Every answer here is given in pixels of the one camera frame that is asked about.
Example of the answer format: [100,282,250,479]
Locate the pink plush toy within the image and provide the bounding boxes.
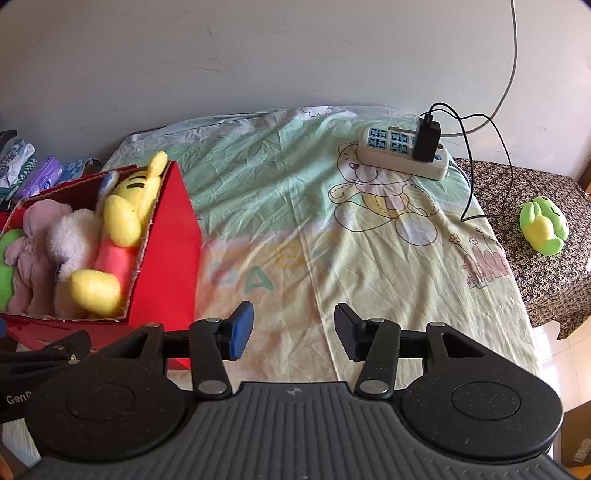
[4,199,72,316]

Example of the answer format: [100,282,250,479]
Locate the yellow tiger plush toy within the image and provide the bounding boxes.
[68,151,168,318]

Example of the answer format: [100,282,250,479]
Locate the white bunny plush blue bow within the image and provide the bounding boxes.
[46,171,119,320]

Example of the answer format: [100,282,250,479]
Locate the green bean plush toy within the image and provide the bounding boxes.
[0,229,24,312]

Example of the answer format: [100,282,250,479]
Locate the red cardboard box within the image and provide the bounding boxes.
[1,162,201,350]

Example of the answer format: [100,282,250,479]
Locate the cartoon bear bed sheet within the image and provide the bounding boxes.
[2,105,541,467]

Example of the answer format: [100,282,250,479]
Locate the brown patterned mattress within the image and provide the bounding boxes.
[456,159,590,340]

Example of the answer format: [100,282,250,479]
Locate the white power strip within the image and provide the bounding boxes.
[358,127,452,181]

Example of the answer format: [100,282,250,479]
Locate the purple tissue pack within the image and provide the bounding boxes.
[14,156,63,200]

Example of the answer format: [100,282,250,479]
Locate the small green frog plush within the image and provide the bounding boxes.
[519,196,569,256]

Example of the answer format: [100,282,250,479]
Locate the blue checkered cloth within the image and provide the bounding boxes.
[58,158,102,183]

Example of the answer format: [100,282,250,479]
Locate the pile of folded clothes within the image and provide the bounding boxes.
[0,129,37,202]

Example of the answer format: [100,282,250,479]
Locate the black charger plug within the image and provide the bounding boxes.
[412,112,441,163]

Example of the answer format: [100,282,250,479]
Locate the black charger cable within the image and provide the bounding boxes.
[417,102,515,223]

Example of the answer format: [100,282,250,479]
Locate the white power cord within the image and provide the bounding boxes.
[438,0,518,138]

